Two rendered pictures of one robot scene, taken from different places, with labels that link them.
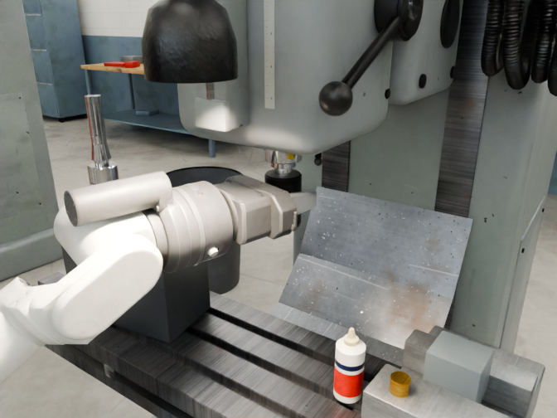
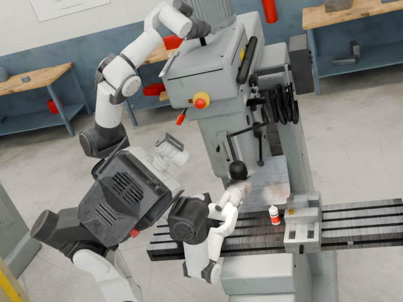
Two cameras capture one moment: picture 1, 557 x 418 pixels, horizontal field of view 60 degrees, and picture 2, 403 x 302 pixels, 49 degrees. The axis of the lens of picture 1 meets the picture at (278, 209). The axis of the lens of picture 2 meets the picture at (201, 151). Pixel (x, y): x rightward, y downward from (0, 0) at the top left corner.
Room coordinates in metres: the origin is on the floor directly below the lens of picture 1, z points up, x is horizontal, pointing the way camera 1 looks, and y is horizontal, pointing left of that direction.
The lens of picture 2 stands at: (-1.02, 0.54, 2.36)
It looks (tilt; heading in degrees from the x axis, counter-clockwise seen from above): 28 degrees down; 346
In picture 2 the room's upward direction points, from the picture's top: 18 degrees counter-clockwise
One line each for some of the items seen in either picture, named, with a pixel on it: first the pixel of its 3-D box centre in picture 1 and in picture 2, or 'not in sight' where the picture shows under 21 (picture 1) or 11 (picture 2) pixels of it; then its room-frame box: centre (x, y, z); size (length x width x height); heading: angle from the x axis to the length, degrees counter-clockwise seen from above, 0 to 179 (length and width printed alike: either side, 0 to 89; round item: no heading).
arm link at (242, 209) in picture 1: (224, 216); (235, 193); (0.53, 0.06, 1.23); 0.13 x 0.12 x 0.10; 40
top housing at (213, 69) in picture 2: not in sight; (210, 62); (0.60, -0.01, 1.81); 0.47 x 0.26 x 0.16; 145
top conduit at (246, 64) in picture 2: not in sight; (247, 57); (0.53, -0.15, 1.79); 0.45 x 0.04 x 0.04; 145
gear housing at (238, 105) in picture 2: not in sight; (219, 88); (0.62, -0.03, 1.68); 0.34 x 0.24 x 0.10; 145
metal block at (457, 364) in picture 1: (457, 371); (301, 203); (0.45, -0.20, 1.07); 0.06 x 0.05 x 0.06; 53
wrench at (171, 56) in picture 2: not in sight; (168, 63); (0.51, 0.17, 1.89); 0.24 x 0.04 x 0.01; 148
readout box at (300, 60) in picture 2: not in sight; (303, 63); (0.64, -0.45, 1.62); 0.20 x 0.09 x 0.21; 145
